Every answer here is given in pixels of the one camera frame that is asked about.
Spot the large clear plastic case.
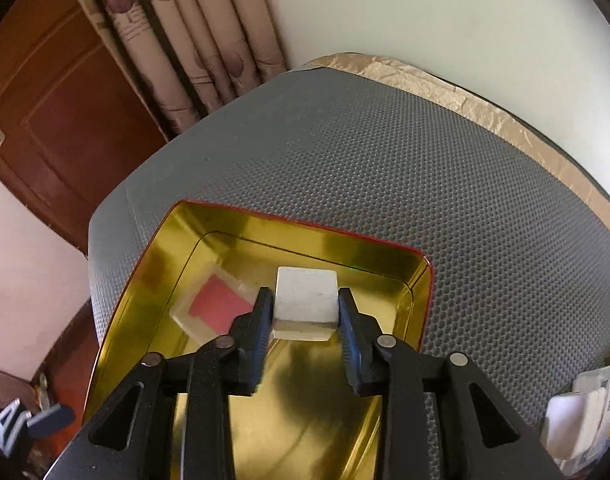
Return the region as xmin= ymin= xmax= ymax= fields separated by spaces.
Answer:
xmin=561 ymin=365 xmax=610 ymax=477

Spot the white power adapter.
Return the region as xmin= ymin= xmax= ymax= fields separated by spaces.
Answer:
xmin=541 ymin=387 xmax=605 ymax=460

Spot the red gold tin box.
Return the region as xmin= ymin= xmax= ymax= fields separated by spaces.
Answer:
xmin=86 ymin=202 xmax=434 ymax=479

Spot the gold satin tablecloth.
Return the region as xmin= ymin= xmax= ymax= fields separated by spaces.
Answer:
xmin=305 ymin=52 xmax=610 ymax=231

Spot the clear case red insert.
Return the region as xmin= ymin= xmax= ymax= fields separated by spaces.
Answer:
xmin=169 ymin=263 xmax=258 ymax=346

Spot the grey honeycomb mat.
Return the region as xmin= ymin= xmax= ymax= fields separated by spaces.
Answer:
xmin=89 ymin=68 xmax=610 ymax=441

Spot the patterned beige curtain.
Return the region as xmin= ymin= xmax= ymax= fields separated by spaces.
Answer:
xmin=78 ymin=0 xmax=286 ymax=139

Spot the white zigzag pattern box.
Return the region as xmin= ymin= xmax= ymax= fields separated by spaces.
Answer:
xmin=272 ymin=266 xmax=340 ymax=342

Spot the brown wooden door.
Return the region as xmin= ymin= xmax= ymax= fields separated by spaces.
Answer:
xmin=0 ymin=0 xmax=165 ymax=252

